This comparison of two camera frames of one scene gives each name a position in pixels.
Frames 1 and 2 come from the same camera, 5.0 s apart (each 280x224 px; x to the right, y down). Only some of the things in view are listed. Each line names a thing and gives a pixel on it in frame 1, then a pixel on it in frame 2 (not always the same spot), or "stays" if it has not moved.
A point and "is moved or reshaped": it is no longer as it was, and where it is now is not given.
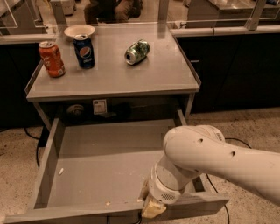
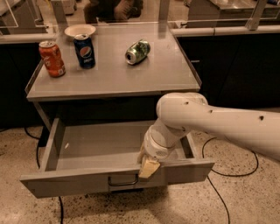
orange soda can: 52,59 stays
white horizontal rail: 226,31 stays
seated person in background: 108,11 stays
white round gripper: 164,188 → 153,149
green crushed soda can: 136,52 stays
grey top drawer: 95,171 is moved or reshaped
